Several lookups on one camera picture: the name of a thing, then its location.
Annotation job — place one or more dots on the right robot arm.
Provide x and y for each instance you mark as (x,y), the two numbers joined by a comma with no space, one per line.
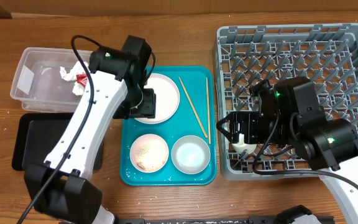
(289,114)

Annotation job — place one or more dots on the white cup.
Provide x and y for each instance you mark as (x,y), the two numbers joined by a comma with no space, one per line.
(241,147)

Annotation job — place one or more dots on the teal serving tray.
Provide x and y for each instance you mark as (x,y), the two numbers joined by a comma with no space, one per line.
(182,123)

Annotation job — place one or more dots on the clear plastic bin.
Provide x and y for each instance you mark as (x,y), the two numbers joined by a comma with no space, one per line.
(38,85)

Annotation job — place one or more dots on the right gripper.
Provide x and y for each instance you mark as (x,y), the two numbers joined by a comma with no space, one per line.
(250,118)

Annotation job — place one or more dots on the grey bowl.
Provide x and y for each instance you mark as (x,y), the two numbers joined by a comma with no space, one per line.
(191,154)

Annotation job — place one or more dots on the black rectangular tray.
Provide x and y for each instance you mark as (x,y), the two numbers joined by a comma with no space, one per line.
(37,135)

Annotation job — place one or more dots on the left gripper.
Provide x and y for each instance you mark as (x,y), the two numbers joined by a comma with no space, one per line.
(148,107)

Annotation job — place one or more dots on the pile of rice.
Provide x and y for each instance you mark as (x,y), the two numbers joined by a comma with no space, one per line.
(151,156)

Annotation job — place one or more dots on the grey dishwasher rack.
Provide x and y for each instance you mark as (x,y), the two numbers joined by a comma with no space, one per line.
(327,54)

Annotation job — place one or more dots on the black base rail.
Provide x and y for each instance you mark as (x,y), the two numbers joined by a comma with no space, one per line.
(250,220)

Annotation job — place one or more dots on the red snack wrapper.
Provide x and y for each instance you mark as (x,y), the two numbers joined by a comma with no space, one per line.
(81,80)

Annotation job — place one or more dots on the large white plate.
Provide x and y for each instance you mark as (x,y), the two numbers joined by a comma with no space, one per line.
(167,98)

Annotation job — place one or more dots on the small pink plate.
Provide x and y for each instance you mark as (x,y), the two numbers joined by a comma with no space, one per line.
(140,141)

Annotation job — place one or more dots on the white napkin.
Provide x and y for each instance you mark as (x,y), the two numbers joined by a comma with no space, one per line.
(71,77)

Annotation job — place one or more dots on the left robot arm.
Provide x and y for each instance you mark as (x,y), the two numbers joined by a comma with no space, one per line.
(60,186)

